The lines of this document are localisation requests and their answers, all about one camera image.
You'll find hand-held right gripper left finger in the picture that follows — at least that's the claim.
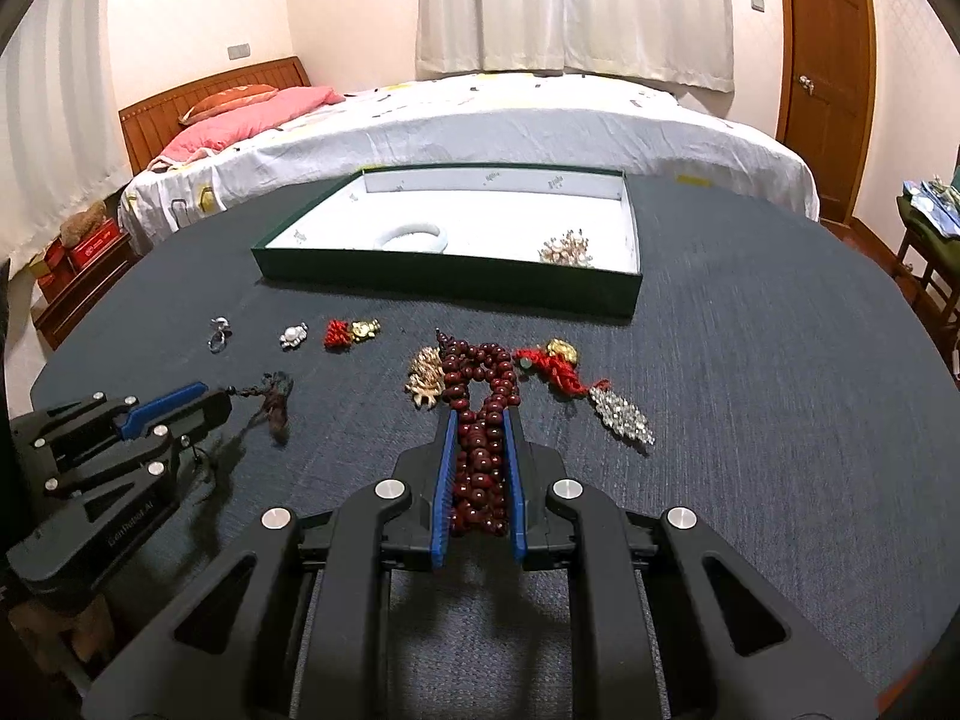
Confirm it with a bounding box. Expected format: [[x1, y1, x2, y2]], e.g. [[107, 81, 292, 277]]
[[81, 409, 459, 720]]

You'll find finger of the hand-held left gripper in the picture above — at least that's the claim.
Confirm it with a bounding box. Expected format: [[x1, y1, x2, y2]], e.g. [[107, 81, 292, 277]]
[[43, 388, 234, 520], [9, 381, 211, 467]]

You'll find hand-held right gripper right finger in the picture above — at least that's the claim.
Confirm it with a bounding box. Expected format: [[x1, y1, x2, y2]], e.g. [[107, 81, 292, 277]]
[[501, 411, 878, 720]]

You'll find dark red bead bracelet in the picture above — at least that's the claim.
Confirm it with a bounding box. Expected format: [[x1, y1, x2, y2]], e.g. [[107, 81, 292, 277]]
[[437, 330, 524, 541]]

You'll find black bead bracelet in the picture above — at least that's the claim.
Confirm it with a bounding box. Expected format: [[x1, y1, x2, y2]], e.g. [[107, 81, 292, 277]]
[[187, 371, 296, 541]]

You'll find gold leaf brooch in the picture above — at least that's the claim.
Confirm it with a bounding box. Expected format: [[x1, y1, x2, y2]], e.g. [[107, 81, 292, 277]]
[[404, 346, 445, 414]]

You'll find red tassel gold charm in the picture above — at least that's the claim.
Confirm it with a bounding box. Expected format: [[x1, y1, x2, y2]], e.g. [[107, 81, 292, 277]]
[[514, 338, 611, 399]]

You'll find clear crystal brooch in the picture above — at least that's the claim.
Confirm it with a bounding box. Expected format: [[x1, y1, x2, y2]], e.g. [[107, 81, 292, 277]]
[[589, 384, 656, 455]]

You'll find red coral gold charm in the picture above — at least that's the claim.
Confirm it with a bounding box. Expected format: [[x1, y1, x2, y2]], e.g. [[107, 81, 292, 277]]
[[322, 318, 383, 353]]

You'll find white shallow tray box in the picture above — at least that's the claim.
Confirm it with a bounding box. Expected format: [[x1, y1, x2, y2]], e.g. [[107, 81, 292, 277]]
[[251, 167, 646, 323]]

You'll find wooden nightstand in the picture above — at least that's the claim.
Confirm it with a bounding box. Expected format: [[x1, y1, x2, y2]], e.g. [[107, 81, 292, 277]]
[[33, 229, 140, 353]]

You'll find red gift box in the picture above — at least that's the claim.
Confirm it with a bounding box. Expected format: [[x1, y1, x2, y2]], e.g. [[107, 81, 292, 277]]
[[67, 218, 122, 272]]

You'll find red and gold box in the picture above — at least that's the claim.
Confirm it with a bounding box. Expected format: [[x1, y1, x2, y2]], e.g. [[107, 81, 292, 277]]
[[40, 238, 74, 280]]

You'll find brown teddy bear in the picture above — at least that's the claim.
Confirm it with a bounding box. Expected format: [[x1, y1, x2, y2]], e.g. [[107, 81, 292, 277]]
[[59, 202, 108, 249]]

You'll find pearl cluster brooch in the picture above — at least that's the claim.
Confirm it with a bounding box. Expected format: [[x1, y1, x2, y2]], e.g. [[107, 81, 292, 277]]
[[538, 226, 598, 269]]

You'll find white jade bangle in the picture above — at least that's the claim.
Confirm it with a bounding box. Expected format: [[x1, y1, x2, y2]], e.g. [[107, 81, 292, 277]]
[[375, 220, 450, 252]]

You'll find pink pillow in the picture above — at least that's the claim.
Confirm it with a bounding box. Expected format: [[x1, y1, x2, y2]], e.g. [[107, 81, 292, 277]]
[[148, 85, 347, 167]]

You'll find wooden headboard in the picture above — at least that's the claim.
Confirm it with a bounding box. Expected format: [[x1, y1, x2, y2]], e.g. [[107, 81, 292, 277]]
[[118, 56, 313, 176]]

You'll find orange pillow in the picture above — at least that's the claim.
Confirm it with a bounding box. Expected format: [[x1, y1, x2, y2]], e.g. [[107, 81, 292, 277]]
[[178, 83, 281, 125]]

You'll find white sheer side curtain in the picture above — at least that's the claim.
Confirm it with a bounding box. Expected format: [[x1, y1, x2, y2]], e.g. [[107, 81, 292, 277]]
[[0, 0, 137, 265]]

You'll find bed with patterned white sheet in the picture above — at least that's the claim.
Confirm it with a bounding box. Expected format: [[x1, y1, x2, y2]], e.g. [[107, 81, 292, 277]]
[[118, 73, 821, 256]]

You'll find wooden chair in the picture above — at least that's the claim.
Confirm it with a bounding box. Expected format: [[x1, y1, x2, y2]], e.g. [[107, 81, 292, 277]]
[[895, 225, 960, 310]]

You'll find white window curtain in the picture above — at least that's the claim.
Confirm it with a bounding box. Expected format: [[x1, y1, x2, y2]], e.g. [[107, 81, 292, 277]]
[[416, 0, 737, 94]]

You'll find pile of clothes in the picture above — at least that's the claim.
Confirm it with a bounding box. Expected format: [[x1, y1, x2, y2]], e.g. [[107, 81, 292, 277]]
[[897, 172, 960, 272]]

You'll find brown wooden door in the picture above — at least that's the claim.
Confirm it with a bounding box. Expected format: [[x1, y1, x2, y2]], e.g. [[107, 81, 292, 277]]
[[775, 0, 879, 227]]

